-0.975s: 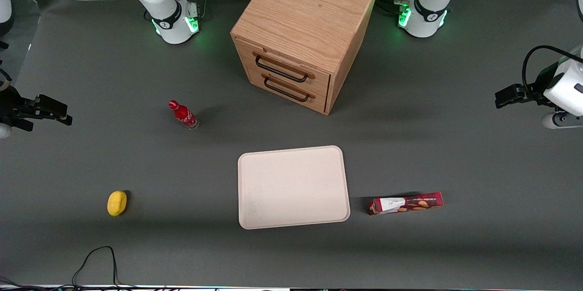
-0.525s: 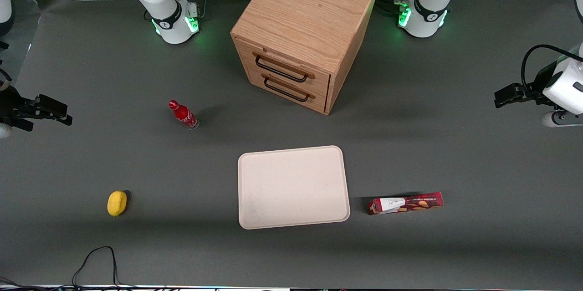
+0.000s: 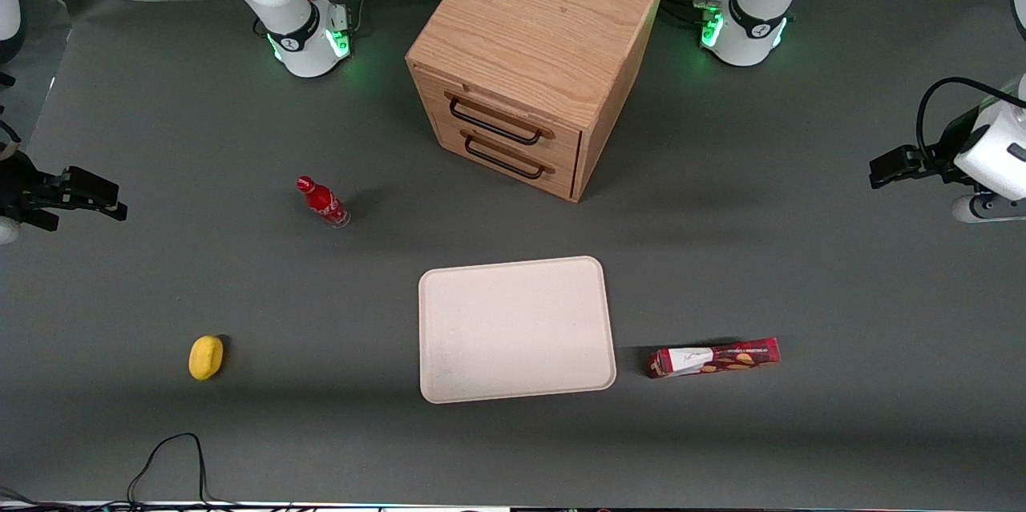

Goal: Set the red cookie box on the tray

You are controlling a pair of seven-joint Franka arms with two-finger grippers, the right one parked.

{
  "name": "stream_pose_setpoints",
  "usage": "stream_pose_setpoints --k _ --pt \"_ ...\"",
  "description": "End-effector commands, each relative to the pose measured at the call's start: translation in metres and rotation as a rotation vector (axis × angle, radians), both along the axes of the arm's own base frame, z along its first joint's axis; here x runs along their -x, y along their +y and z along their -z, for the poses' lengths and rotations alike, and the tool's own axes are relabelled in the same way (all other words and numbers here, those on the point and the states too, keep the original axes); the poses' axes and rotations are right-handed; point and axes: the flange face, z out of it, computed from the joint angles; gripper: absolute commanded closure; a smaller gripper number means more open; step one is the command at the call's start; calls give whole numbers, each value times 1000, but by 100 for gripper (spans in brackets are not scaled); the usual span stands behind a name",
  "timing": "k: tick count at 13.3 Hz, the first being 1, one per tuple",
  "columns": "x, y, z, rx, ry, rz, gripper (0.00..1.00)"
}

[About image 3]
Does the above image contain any black looped table cable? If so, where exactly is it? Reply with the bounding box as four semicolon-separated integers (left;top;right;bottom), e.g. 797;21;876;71
0;432;241;512

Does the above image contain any beige rectangular tray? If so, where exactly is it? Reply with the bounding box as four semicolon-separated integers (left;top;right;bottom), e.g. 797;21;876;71
418;256;618;405

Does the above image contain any wooden drawer front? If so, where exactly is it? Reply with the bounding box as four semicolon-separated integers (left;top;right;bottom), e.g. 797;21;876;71
410;63;583;170
431;113;580;201

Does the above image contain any red cookie box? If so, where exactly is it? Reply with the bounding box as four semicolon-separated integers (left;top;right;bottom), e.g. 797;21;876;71
648;337;782;379

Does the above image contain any red cola bottle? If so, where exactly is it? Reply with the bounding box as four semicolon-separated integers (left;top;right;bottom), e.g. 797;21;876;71
296;175;352;229

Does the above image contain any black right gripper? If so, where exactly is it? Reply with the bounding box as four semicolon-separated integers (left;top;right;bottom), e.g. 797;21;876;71
0;147;128;233

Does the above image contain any wooden drawer cabinet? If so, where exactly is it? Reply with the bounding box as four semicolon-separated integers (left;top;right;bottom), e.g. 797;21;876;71
406;0;669;204

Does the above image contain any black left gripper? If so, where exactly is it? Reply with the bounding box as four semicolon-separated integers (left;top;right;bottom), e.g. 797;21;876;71
869;142;975;190

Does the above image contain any yellow lemon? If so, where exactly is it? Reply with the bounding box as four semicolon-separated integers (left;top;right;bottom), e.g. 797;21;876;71
188;335;225;381

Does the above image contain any black drawer handle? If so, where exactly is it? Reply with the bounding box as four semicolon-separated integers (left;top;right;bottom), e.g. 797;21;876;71
446;92;555;147
463;132;556;180

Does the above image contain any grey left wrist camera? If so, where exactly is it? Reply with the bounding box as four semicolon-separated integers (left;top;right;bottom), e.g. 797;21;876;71
951;193;1026;224

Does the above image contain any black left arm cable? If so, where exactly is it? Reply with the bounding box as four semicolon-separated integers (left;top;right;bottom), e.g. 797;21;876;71
916;76;1026;162

